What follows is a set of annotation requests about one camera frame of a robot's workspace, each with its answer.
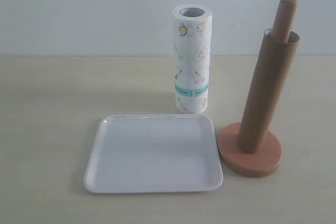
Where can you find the brown cardboard tube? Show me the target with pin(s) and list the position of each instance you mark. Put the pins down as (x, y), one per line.
(271, 70)

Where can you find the white rectangular tray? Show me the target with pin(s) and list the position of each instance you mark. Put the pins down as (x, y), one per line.
(154, 153)

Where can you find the wooden paper towel holder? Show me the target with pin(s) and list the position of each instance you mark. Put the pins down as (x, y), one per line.
(265, 161)

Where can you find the printed white paper towel roll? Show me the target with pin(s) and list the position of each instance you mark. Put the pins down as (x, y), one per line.
(192, 34)

